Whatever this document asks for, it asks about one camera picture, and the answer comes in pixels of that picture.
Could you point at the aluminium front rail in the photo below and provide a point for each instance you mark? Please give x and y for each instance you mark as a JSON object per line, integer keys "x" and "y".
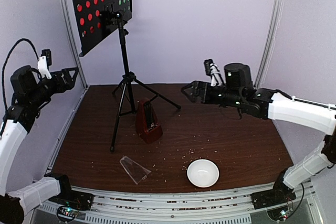
{"x": 221, "y": 206}

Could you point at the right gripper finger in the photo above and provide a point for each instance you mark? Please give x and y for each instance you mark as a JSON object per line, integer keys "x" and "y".
{"x": 193, "y": 94}
{"x": 202, "y": 85}

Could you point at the clear plastic metronome cover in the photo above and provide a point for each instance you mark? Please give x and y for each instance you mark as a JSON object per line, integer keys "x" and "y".
{"x": 135, "y": 171}

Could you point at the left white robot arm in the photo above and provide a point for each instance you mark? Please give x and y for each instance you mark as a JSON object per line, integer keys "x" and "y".
{"x": 32, "y": 91}

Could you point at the aluminium frame post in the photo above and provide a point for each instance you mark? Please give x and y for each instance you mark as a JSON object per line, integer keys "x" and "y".
{"x": 72, "y": 42}
{"x": 270, "y": 42}

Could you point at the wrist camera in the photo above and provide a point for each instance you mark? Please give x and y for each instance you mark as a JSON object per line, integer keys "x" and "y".
{"x": 44, "y": 61}
{"x": 212, "y": 70}

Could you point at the red wooden metronome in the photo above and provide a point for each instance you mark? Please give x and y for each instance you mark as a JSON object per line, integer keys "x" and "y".
{"x": 147, "y": 126}

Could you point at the right aluminium frame post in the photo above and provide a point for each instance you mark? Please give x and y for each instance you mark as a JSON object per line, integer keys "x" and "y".
{"x": 270, "y": 42}

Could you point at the white ceramic bowl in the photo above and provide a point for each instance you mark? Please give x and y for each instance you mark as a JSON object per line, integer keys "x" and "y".
{"x": 203, "y": 173}

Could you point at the black perforated music stand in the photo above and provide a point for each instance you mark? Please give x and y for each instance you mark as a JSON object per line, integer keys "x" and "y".
{"x": 96, "y": 20}

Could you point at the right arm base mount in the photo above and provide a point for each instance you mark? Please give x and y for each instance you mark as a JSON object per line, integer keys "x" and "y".
{"x": 273, "y": 200}

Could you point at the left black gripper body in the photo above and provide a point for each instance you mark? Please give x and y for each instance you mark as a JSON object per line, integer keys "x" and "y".
{"x": 57, "y": 88}

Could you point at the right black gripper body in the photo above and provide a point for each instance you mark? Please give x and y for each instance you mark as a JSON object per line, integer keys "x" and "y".
{"x": 203, "y": 93}

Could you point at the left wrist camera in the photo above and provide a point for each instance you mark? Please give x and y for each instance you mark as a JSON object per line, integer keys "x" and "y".
{"x": 44, "y": 61}

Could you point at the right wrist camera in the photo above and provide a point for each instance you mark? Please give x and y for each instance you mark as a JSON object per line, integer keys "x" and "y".
{"x": 212, "y": 70}

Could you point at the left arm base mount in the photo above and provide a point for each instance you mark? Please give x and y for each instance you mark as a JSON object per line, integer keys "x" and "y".
{"x": 71, "y": 201}

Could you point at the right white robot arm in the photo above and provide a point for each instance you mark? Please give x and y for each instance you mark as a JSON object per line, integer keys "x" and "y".
{"x": 293, "y": 117}

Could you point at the left aluminium frame post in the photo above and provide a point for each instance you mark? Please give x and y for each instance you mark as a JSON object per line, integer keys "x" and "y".
{"x": 72, "y": 42}

